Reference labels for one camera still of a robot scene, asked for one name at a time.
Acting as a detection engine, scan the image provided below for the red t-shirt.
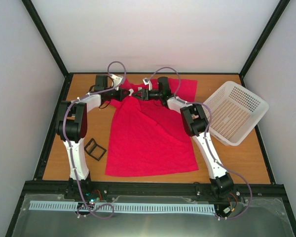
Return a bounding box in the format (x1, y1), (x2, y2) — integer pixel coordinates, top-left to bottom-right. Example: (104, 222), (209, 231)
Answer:
(105, 78), (199, 178)

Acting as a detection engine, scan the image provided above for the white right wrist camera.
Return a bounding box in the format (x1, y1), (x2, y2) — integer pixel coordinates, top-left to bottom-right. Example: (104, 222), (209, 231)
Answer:
(143, 78), (152, 90)

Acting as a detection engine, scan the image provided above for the white perforated plastic basket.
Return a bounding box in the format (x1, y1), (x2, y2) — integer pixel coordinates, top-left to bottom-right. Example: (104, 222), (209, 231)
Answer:
(204, 81), (269, 146)

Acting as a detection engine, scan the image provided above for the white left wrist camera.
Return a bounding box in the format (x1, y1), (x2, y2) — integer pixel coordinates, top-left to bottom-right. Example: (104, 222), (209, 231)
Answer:
(109, 74), (125, 90)

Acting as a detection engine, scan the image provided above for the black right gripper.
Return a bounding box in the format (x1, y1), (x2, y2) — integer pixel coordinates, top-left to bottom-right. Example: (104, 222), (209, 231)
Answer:
(131, 89), (162, 101)

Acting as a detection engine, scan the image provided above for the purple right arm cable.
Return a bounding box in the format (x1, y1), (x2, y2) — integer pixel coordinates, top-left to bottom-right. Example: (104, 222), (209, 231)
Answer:
(148, 66), (253, 221)

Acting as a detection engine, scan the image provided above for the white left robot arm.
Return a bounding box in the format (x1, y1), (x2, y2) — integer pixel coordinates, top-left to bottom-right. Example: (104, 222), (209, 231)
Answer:
(56, 74), (130, 199)

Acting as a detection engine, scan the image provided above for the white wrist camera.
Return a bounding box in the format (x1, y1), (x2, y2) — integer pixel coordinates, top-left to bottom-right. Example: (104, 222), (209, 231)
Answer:
(109, 74), (125, 90)
(143, 78), (152, 90)

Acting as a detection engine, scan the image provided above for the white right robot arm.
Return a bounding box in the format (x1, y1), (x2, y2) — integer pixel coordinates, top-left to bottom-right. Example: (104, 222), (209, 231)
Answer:
(132, 77), (234, 200)

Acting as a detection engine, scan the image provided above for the light blue cable duct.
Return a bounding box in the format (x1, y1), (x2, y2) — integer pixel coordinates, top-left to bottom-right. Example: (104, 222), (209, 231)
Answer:
(28, 200), (216, 215)

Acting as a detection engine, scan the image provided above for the black aluminium frame rail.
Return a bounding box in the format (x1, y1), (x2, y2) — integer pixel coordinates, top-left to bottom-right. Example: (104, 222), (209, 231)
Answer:
(22, 180), (287, 205)

